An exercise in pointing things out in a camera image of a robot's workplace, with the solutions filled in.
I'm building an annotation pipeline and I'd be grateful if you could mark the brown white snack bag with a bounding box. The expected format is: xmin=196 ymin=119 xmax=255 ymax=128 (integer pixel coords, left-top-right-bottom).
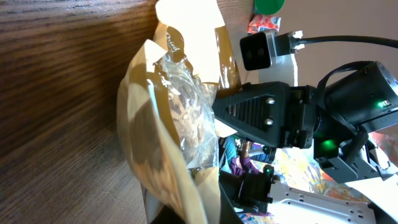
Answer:
xmin=117 ymin=1 xmax=240 ymax=223

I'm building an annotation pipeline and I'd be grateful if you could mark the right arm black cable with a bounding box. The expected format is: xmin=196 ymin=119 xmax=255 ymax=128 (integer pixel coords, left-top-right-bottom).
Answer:
xmin=294 ymin=35 xmax=398 ymax=49

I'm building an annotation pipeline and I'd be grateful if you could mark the red tissue pack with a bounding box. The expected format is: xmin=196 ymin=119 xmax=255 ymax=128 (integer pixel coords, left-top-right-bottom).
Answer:
xmin=248 ymin=14 xmax=281 ymax=34

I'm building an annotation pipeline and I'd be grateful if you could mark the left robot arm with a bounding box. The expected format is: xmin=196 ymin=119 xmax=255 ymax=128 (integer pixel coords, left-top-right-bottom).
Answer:
xmin=219 ymin=166 xmax=397 ymax=223

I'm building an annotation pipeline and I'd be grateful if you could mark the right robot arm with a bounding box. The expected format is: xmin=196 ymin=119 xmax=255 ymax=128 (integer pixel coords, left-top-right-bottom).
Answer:
xmin=213 ymin=61 xmax=397 ymax=183

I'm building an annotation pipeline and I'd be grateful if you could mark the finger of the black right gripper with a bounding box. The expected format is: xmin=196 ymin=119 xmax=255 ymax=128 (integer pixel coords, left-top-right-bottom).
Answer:
xmin=213 ymin=82 xmax=290 ymax=147

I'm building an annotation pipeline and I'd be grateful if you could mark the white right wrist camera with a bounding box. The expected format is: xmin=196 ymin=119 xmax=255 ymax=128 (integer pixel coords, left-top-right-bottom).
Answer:
xmin=239 ymin=29 xmax=303 ymax=86

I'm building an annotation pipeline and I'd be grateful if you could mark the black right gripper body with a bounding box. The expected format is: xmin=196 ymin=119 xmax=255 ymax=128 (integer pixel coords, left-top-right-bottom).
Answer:
xmin=287 ymin=85 xmax=317 ymax=149

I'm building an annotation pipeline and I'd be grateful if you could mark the green lid jar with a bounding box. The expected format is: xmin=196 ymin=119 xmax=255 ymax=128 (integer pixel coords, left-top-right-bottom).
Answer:
xmin=254 ymin=0 xmax=285 ymax=15

